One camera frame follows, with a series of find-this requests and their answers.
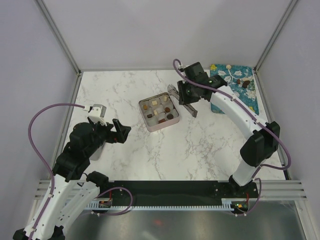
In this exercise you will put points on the blue floral tray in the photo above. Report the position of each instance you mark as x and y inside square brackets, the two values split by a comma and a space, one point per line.
[241, 81]

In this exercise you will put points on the pink chocolate tin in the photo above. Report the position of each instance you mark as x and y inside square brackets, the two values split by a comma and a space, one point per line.
[152, 124]

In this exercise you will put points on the metal tongs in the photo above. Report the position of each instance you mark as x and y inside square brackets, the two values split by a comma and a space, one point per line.
[171, 89]

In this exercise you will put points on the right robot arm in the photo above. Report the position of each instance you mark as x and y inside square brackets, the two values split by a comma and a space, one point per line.
[261, 136]

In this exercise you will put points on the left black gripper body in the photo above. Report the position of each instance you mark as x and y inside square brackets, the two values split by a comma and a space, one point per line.
[106, 134]

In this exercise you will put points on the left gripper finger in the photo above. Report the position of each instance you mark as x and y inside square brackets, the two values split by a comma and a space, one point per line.
[122, 133]
[118, 126]

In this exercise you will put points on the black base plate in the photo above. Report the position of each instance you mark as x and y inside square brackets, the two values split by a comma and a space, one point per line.
[184, 192]

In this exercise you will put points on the white cable duct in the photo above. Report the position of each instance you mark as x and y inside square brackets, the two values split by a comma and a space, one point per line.
[95, 205]

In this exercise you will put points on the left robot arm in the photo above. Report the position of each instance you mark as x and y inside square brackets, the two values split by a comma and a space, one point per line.
[56, 214]

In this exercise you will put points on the tin lid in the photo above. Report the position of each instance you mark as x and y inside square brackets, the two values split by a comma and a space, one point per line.
[97, 154]

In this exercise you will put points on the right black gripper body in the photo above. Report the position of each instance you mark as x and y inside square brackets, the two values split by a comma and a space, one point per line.
[187, 92]

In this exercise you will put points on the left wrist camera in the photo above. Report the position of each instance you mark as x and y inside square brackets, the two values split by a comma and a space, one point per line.
[96, 114]

